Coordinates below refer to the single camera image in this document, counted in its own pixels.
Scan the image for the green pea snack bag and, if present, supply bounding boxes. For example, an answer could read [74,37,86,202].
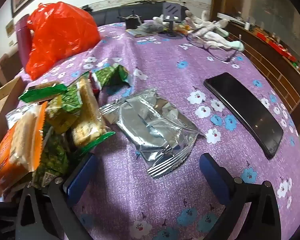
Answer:
[32,124,69,189]

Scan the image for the orange cracker pack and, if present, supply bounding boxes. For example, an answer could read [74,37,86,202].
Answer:
[0,102,47,197]

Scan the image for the green cracker pack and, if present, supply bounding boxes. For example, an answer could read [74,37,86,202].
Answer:
[18,81,67,103]
[71,77,115,155]

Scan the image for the silver foil snack pack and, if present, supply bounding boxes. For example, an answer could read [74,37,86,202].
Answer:
[101,89,202,179]

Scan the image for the yellow snack bag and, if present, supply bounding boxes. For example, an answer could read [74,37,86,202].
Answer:
[46,84,82,134]

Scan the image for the purple floral tablecloth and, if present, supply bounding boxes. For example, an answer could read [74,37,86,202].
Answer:
[18,23,300,239]

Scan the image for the black smartphone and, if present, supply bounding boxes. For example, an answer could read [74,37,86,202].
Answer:
[204,72,283,160]

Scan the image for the cardboard tray box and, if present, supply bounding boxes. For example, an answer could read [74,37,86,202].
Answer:
[0,77,26,142]

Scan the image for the wooden side cabinet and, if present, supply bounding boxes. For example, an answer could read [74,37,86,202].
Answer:
[226,23,300,133]

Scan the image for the small green snack packet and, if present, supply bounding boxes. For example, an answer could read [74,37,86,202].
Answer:
[91,63,132,90]

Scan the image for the eyeglasses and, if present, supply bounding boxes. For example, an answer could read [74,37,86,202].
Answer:
[186,34,244,62]

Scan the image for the red plastic bag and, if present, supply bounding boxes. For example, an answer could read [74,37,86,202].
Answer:
[25,2,101,80]

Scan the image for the white gloves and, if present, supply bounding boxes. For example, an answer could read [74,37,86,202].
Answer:
[153,10,245,53]

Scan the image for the purple thermos bottle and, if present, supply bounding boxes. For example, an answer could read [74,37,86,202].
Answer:
[15,14,32,68]

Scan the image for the booklet on table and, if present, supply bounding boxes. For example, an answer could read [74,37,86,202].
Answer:
[126,21,166,38]

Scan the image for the small black box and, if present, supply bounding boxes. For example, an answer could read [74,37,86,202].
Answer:
[117,10,143,29]

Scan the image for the grey phone stand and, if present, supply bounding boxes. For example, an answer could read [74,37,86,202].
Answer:
[162,2,181,37]

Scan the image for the black sofa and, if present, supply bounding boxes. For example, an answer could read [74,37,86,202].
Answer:
[81,1,163,26]

